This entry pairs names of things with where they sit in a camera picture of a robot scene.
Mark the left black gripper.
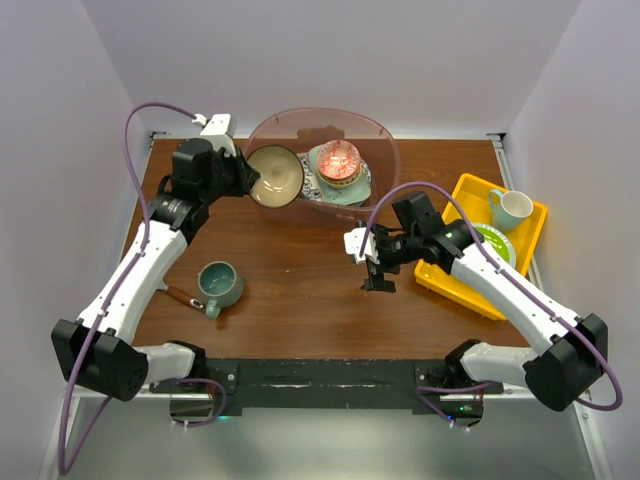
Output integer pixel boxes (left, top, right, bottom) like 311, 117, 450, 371
200, 144, 259, 204

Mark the brown beige bowl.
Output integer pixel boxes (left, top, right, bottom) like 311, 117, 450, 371
247, 145, 304, 209

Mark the blue floral plate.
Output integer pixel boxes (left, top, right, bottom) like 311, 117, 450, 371
299, 153, 374, 206

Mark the white cream bowl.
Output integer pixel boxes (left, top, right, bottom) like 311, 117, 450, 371
320, 170, 362, 188

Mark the red patterned bowl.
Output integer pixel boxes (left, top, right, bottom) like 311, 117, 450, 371
316, 140, 361, 178

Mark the mint green rectangular dish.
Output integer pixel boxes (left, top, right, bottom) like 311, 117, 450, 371
307, 145, 372, 205

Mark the teal ceramic cup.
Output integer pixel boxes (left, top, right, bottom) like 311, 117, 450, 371
197, 261, 244, 320

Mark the yellow flower patterned bowl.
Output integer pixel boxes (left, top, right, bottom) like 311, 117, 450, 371
316, 172, 362, 189

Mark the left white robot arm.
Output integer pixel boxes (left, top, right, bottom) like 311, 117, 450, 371
51, 134, 259, 401

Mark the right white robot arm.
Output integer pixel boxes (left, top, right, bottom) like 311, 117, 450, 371
344, 190, 610, 411

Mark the pink translucent plastic bin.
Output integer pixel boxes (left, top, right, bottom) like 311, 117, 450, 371
243, 107, 401, 229

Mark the green plate white rim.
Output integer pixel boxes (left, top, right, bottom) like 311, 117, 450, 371
473, 222, 517, 268

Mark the light blue mug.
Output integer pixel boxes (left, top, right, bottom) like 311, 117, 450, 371
488, 189, 534, 232

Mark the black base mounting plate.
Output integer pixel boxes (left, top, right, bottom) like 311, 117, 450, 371
150, 358, 473, 416

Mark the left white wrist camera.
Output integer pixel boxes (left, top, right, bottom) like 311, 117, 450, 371
191, 113, 236, 156

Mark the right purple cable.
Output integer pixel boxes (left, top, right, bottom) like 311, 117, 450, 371
364, 181, 624, 412

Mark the purple cable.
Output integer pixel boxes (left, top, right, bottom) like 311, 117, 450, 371
57, 102, 201, 475
364, 181, 624, 412

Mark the brown handled small spoon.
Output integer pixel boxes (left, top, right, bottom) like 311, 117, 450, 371
160, 285, 205, 311

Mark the aluminium frame rail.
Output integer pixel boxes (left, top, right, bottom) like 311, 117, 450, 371
574, 402, 612, 480

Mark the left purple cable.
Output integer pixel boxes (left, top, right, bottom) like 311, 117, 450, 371
57, 102, 201, 475

